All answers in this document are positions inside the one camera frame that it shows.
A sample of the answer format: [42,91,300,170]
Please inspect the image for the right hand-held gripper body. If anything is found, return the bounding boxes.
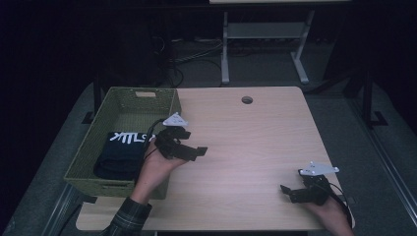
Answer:
[298,160,340,207]

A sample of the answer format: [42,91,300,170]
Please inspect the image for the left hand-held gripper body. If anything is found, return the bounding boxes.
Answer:
[153,112,190,161]

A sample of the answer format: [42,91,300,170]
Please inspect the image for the navy shirt with white print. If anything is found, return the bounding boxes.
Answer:
[92,131,155,181]

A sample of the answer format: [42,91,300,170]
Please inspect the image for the green woven basket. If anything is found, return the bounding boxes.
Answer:
[63,86,183,201]

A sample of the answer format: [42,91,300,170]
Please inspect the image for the person's left hand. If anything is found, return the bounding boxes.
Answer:
[130,142,187,207]

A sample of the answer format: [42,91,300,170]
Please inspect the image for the person's right hand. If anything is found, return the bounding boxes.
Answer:
[304,198,356,236]

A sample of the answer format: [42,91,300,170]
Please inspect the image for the black metal stand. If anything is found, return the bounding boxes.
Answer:
[342,67,388,128]
[81,77,103,125]

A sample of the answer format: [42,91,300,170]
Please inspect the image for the black tape strip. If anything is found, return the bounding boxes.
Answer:
[78,194,98,205]

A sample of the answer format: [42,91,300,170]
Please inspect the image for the left hand-held gripper black cable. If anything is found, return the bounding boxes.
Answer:
[143,117,166,162]

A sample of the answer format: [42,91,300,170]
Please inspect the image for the hand-held gripper black cable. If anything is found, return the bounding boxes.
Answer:
[143,117,166,162]
[328,181,354,229]

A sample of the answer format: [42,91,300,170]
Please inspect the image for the right hand-held gripper black cable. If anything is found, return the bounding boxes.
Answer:
[328,181,354,229]

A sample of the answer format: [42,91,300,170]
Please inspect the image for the aluminium floor rail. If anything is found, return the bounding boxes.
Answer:
[348,97,417,227]
[40,183,85,236]

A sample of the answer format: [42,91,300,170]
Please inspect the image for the bundle of floor cables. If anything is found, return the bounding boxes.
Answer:
[150,34,224,88]

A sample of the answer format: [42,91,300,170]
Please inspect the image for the white metal table frame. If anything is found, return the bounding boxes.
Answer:
[208,0,352,86]

